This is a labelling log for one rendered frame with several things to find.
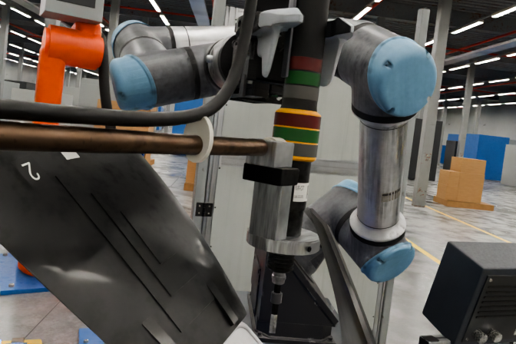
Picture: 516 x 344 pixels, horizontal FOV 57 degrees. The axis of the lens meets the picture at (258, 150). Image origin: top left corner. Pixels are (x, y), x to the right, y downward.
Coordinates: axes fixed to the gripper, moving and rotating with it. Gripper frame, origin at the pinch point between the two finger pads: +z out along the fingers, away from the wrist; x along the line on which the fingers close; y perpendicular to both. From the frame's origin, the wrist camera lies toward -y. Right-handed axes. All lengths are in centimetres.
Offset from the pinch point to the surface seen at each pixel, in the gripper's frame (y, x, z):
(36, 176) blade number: 15.7, 21.3, -1.2
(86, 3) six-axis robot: -72, 23, -379
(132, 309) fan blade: 24.3, 13.8, 3.2
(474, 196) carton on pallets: 117, -917, -875
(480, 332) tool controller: 46, -62, -34
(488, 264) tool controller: 32, -60, -33
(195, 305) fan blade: 24.8, 8.6, 1.4
